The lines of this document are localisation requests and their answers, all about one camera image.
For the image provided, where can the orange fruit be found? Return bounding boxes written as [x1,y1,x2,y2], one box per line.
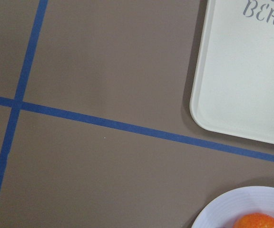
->
[233,213,274,228]

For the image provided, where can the white round plate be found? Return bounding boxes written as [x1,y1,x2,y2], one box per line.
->
[192,186,274,228]

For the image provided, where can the cream bear tray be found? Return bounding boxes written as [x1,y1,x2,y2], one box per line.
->
[190,0,274,144]

